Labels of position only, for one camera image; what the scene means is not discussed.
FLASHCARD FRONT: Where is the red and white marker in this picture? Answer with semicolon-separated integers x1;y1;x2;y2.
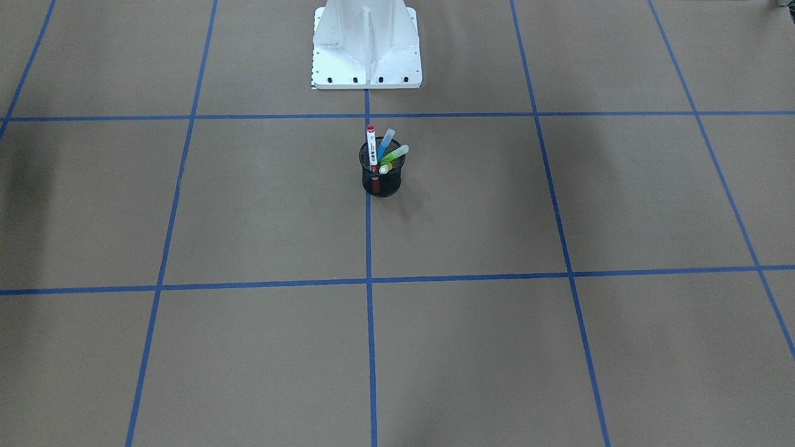
366;124;381;194

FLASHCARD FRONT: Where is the blue highlighter pen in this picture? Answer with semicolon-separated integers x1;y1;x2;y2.
376;128;396;164

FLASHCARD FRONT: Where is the black mesh pen cup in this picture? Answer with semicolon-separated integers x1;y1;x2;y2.
360;143;407;197

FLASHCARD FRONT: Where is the green highlighter pen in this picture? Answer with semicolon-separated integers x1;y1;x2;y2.
379;145;410;166

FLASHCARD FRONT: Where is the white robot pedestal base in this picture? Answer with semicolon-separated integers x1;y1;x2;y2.
311;1;423;90

